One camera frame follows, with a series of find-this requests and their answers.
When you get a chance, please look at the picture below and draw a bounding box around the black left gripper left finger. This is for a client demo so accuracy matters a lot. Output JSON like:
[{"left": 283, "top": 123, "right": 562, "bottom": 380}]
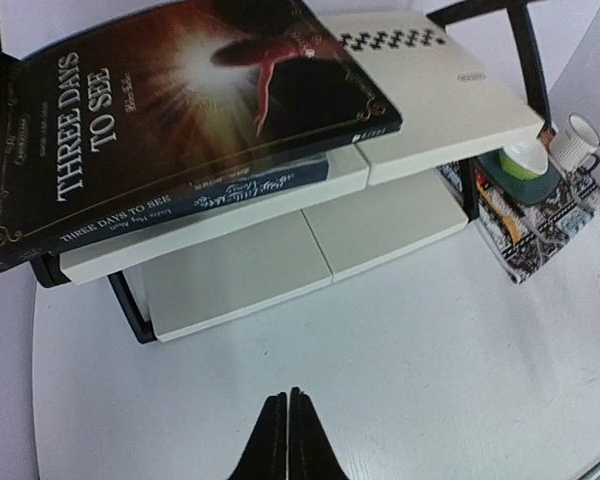
[{"left": 232, "top": 392, "right": 288, "bottom": 480}]

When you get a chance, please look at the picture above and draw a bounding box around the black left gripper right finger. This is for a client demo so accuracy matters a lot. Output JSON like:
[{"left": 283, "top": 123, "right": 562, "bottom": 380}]
[{"left": 287, "top": 387, "right": 343, "bottom": 480}]

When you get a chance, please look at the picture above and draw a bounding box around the floral Little Women book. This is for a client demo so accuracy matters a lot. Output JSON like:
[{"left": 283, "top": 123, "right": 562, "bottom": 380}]
[{"left": 94, "top": 154, "right": 331, "bottom": 236}]

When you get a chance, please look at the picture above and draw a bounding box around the dark red black book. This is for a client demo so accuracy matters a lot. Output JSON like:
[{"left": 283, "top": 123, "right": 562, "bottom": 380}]
[{"left": 0, "top": 1, "right": 402, "bottom": 272}]

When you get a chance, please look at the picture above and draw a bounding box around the patterned fabric placemat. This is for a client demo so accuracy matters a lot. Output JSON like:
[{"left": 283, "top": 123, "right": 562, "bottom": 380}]
[{"left": 438, "top": 156, "right": 600, "bottom": 284}]

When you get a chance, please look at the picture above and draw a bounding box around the teal plate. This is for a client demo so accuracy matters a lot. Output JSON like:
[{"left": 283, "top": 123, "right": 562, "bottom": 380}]
[{"left": 476, "top": 151, "right": 562, "bottom": 206}]

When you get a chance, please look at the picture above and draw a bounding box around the green white bowl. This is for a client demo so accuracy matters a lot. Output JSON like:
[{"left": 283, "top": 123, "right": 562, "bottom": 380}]
[{"left": 498, "top": 139, "right": 549, "bottom": 181}]

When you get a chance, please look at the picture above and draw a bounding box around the beige three-tier shelf rack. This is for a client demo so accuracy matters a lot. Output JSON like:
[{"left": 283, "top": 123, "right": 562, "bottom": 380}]
[{"left": 27, "top": 1, "right": 541, "bottom": 343}]

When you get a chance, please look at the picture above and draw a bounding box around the white ribbed mug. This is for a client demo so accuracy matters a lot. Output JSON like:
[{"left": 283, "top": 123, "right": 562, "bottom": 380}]
[{"left": 549, "top": 113, "right": 600, "bottom": 172}]

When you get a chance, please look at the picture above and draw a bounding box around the yellow handled knife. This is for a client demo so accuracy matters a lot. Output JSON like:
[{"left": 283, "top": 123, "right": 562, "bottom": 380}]
[{"left": 495, "top": 208, "right": 522, "bottom": 246}]

